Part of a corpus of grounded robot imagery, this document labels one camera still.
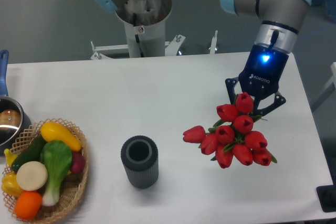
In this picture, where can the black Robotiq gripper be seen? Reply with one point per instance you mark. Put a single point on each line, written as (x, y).
(260, 78)

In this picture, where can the red tulip bouquet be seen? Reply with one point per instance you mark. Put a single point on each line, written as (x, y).
(232, 136)

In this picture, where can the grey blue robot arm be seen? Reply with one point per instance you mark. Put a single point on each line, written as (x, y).
(281, 22)

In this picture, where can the dark grey ribbed vase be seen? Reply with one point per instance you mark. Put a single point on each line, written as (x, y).
(140, 158)

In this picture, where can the black device at table edge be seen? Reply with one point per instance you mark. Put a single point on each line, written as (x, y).
(326, 195)

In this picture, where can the red radish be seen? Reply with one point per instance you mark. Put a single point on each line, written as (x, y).
(78, 163)

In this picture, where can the green bok choy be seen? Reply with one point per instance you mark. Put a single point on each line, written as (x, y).
(57, 159)

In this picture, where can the yellow squash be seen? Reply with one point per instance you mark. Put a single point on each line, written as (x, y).
(52, 131)

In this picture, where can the woven wicker basket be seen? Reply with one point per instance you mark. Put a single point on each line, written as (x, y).
(71, 189)

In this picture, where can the dark green cucumber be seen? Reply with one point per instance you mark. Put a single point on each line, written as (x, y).
(30, 153)

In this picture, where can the orange fruit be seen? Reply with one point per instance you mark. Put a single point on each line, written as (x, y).
(28, 205)

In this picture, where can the yellow banana tip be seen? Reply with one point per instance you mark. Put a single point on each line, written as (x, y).
(9, 156)

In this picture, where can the yellow bell pepper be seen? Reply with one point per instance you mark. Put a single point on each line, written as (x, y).
(10, 185)

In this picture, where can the white frame at right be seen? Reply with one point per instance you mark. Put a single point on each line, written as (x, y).
(326, 91)

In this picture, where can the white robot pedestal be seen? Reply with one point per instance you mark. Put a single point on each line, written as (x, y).
(144, 23)

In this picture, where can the blue handled saucepan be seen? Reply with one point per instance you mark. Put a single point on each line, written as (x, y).
(13, 118)

